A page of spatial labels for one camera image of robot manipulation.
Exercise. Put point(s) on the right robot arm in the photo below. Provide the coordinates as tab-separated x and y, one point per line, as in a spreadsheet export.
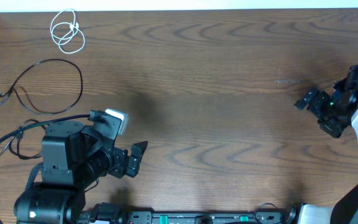
345	210

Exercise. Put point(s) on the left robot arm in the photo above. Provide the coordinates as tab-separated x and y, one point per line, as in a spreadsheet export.
74	156

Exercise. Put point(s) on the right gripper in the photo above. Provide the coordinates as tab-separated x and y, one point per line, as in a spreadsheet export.
335	129

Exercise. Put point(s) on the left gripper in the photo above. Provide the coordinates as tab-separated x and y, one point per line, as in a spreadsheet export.
119	165

